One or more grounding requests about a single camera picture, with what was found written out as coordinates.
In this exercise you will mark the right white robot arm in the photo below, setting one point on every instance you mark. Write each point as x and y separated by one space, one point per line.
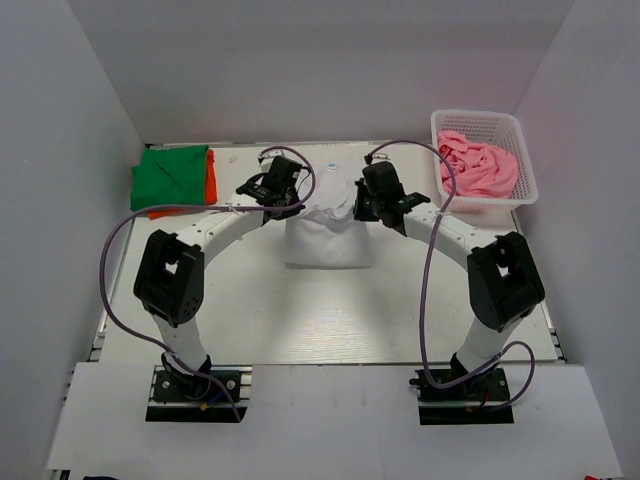
503 282

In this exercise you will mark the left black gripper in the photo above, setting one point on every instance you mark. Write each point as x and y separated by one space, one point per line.
282 210

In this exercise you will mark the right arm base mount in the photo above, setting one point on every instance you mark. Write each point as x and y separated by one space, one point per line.
475 402

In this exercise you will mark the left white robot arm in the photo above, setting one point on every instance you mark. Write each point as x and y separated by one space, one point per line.
170 282

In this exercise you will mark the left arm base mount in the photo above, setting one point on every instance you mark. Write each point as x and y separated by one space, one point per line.
171 401

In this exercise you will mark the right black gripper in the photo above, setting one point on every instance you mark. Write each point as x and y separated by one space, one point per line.
363 208

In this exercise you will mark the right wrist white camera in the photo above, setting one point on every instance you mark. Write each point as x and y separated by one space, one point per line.
370 158

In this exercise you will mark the green folded t shirt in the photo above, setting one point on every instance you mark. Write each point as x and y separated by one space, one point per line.
170 176

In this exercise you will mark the wrist white camera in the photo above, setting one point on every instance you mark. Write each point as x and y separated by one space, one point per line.
265 160
370 158

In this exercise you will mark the white t shirt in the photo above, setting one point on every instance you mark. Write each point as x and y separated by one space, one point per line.
325 234

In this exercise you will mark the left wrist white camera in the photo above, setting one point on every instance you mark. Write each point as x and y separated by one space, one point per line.
265 160

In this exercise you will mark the pink t shirt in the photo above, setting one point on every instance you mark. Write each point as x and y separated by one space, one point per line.
481 170

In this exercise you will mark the white plastic basket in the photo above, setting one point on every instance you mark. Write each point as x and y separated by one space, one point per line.
499 130

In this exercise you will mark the orange folded t shirt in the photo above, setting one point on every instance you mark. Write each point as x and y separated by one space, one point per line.
210 190

